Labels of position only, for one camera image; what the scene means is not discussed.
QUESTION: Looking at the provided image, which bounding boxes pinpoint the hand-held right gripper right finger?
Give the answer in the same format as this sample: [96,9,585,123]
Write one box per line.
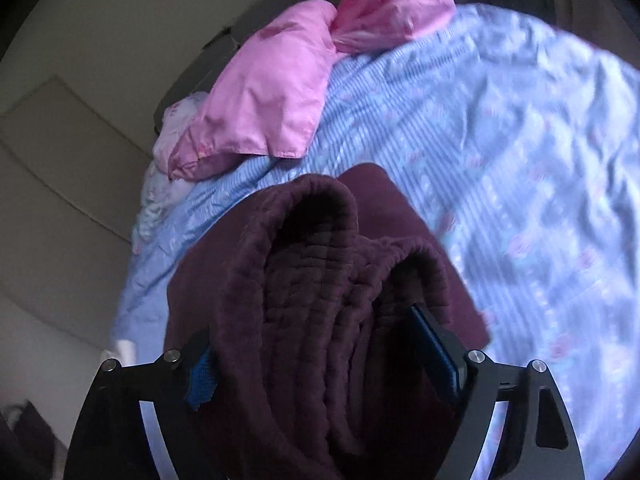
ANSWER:
[409,304,587,480]

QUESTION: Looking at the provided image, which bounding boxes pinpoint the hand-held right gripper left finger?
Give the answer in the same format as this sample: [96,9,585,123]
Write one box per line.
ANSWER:
[64,332,222,480]

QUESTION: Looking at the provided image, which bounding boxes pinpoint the maroon fleece pants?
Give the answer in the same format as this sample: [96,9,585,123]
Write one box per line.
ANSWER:
[164,162,492,480]

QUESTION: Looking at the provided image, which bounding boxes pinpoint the white floral crumpled sheet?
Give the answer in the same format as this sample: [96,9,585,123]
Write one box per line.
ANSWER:
[131,160,198,253]

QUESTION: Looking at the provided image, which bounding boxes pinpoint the dark cloth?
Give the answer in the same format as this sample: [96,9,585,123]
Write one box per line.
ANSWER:
[0,399,57,480]

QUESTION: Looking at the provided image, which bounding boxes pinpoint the blue striped floral bed sheet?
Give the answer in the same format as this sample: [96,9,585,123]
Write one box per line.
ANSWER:
[110,3,640,480]

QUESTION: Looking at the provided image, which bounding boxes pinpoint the cream louvred wardrobe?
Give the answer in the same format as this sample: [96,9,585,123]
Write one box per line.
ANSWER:
[0,76,157,348]

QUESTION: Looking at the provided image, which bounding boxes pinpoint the pale pink floral pillow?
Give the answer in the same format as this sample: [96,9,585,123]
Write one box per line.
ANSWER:
[152,91,212,171]

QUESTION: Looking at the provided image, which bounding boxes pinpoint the large pink pillow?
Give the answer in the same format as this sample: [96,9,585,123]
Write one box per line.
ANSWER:
[167,0,339,182]

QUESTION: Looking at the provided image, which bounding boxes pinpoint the small pink pillow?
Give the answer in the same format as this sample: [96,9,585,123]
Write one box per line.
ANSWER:
[330,0,457,56]

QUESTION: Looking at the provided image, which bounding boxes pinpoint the grey padded headboard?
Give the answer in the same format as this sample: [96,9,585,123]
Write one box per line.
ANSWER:
[152,7,283,137]

